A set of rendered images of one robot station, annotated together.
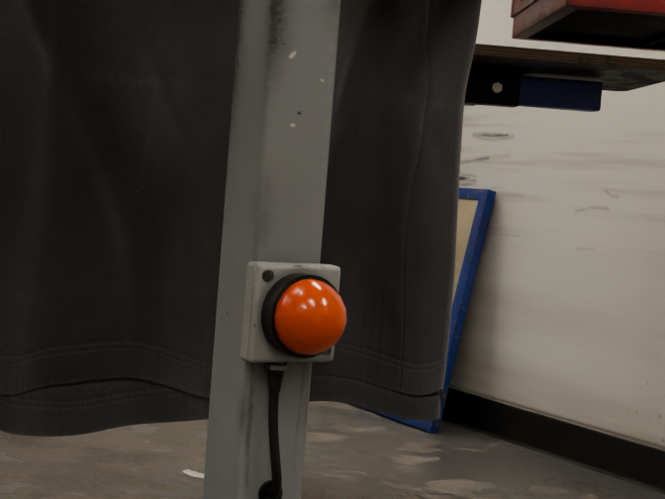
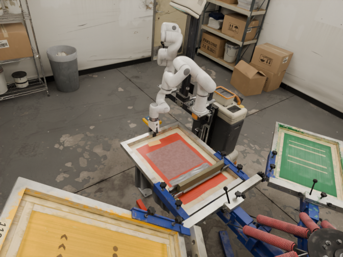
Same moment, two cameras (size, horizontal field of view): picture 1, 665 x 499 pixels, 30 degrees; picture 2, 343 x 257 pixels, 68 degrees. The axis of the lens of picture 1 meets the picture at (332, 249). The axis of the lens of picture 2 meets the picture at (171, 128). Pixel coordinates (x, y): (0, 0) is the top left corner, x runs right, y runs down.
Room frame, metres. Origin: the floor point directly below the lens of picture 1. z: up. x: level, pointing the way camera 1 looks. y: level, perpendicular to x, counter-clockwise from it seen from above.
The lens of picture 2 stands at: (2.50, -0.06, 2.32)
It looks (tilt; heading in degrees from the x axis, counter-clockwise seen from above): 38 degrees down; 172
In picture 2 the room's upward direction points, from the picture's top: 7 degrees clockwise
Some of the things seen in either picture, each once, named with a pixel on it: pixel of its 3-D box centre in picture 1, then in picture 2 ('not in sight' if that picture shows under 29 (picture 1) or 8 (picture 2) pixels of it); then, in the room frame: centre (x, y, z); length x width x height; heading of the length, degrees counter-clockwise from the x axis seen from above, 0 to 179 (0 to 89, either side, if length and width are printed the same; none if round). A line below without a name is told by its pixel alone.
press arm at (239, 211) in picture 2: not in sight; (238, 213); (1.66, 0.54, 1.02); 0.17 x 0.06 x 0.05; 33
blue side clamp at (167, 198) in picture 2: not in sight; (169, 201); (1.54, 0.13, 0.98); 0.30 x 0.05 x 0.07; 33
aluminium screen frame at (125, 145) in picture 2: not in sight; (180, 161); (1.19, 0.24, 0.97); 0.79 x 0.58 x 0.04; 33
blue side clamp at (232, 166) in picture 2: not in sight; (228, 166); (1.24, 0.60, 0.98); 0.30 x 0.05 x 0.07; 33
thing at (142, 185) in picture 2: not in sight; (151, 188); (1.25, 0.03, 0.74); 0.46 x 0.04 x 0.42; 33
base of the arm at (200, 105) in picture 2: not in sight; (201, 101); (0.72, 0.44, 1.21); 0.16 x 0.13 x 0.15; 125
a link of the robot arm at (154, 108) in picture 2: not in sight; (159, 109); (0.87, 0.07, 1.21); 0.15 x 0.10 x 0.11; 110
